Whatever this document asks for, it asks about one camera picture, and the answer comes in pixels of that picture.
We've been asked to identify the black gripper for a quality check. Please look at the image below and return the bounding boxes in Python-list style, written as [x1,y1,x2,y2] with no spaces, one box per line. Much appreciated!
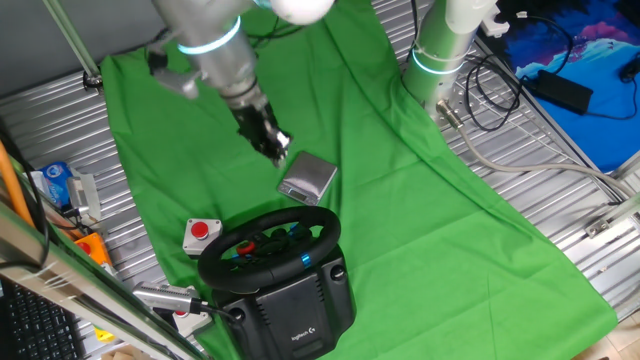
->
[231,99,293,169]

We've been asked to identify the black steering wheel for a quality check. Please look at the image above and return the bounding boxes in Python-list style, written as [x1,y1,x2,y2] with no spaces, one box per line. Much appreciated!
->
[197,205,343,295]

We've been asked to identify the black Logitech wheel base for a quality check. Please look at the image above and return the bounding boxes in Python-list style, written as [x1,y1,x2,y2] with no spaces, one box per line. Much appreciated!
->
[212,244,358,360]

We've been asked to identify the silver digital scale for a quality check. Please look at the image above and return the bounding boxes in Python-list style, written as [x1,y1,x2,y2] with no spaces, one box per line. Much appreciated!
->
[277,150,339,207]

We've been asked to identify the grey box red button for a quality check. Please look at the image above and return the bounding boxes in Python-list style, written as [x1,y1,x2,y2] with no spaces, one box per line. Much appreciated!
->
[181,217,224,259]

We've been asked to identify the green cloth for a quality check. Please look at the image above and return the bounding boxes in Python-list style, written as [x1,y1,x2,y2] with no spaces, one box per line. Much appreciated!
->
[99,0,619,360]

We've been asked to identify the white box red button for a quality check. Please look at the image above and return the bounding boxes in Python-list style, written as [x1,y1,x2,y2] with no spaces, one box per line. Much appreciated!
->
[169,308,214,339]

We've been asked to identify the orange button box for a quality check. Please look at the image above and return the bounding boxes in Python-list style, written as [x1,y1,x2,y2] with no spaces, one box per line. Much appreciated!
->
[73,232,114,268]

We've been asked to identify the blue white carton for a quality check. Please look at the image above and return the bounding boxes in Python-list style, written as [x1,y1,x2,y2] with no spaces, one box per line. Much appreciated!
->
[40,160,75,209]

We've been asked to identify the orange pole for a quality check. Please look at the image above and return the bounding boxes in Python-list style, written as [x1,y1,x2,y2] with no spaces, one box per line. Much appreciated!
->
[0,139,36,229]

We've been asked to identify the black power adapter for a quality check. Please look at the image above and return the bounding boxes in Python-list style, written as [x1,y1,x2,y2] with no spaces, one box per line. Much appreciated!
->
[535,69,595,116]

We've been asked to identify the black keyboard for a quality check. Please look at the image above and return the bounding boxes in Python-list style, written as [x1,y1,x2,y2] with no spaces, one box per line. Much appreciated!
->
[0,279,86,360]

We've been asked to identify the blue patterned desk mat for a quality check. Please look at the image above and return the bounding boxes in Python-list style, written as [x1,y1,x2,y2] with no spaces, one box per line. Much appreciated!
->
[492,0,640,174]

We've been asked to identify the black computer mouse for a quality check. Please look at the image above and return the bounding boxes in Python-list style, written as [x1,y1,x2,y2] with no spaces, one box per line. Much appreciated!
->
[618,52,640,84]

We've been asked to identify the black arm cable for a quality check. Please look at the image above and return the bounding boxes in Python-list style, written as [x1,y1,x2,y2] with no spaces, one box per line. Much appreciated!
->
[244,14,306,49]

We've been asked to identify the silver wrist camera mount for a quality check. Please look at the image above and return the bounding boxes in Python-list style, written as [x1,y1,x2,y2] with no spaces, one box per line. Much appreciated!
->
[146,47,201,100]

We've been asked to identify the black camera cable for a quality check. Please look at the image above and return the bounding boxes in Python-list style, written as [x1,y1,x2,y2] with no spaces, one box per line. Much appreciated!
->
[199,299,240,322]

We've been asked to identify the silver depth camera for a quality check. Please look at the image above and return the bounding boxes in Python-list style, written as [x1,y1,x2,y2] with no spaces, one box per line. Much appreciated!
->
[66,172,103,226]
[132,281,209,315]

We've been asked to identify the black coiled cable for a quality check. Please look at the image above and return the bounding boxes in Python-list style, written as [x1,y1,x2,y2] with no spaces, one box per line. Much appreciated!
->
[464,53,539,133]

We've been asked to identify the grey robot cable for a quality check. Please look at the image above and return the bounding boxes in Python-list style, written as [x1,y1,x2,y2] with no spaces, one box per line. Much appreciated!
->
[435,99,636,199]

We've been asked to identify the aluminium frame pole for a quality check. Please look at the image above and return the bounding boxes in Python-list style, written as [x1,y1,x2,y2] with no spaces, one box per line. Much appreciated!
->
[42,0,105,91]

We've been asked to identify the aluminium frame beam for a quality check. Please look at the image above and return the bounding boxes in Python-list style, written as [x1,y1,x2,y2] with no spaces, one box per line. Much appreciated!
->
[0,199,209,360]

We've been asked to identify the silver corner bracket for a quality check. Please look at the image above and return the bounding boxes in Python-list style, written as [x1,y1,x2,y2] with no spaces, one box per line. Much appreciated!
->
[583,217,614,240]

